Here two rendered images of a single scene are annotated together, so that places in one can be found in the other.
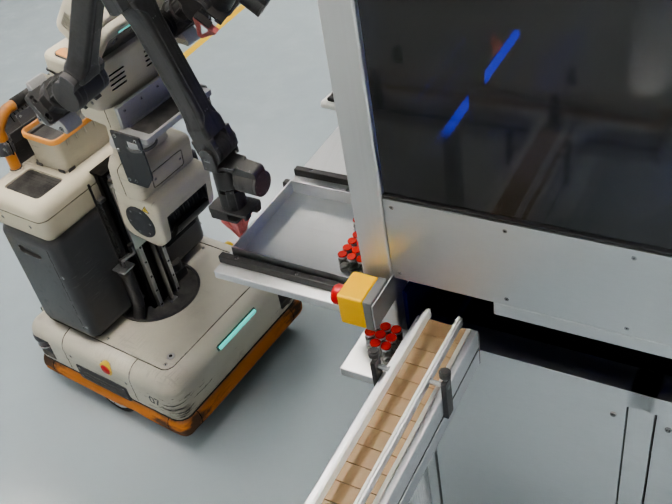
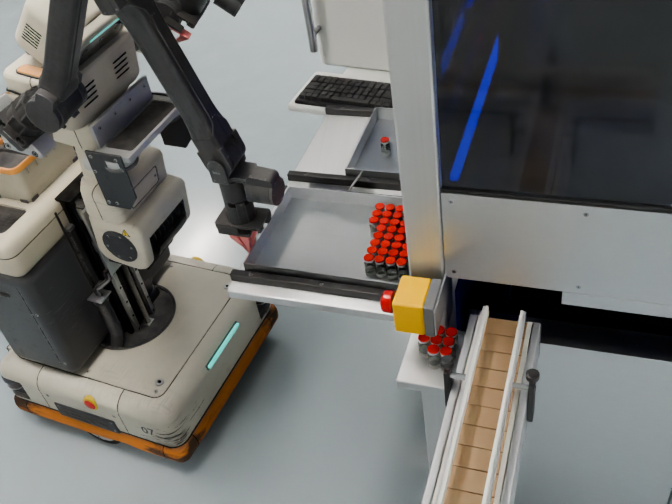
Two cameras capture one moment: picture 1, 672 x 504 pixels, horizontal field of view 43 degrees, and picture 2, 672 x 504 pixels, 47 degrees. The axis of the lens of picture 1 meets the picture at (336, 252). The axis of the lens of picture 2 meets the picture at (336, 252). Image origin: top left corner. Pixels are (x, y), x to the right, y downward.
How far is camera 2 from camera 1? 0.40 m
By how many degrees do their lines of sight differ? 8
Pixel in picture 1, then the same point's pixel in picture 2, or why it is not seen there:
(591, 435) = (657, 416)
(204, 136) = (213, 145)
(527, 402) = (588, 390)
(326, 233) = (339, 237)
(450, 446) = not seen: hidden behind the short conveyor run
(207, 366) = (199, 387)
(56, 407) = (35, 449)
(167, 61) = (170, 64)
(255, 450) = (257, 466)
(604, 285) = not seen: outside the picture
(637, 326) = not seen: outside the picture
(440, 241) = (506, 233)
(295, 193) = (294, 199)
